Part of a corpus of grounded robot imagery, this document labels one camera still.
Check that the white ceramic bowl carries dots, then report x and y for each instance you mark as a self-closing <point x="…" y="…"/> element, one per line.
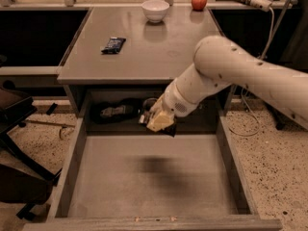
<point x="155" y="10"/>

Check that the open grey top drawer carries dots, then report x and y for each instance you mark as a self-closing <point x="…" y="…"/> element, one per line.
<point x="122" y="177"/>

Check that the black cloth with grey object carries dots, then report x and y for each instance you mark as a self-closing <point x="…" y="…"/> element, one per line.
<point x="106" y="112"/>

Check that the dark blue snack bar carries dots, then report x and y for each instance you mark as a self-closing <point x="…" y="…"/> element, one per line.
<point x="113" y="46"/>

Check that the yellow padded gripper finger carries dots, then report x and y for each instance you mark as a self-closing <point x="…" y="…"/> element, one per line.
<point x="160" y="121"/>

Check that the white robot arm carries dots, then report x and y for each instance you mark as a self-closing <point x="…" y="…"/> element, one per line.
<point x="218" y="63"/>

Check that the red apple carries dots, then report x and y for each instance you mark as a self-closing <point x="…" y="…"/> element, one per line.
<point x="198" y="5"/>

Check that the grey counter cabinet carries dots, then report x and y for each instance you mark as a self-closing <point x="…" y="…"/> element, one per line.
<point x="152" y="54"/>

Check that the black office chair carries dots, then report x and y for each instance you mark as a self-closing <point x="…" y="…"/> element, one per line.
<point x="17" y="186"/>

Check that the brown rxbar chocolate wrapper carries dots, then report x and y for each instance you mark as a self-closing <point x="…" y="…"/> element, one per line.
<point x="144" y="121"/>

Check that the black tape roll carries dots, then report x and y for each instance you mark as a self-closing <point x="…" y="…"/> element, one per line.
<point x="148" y="103"/>

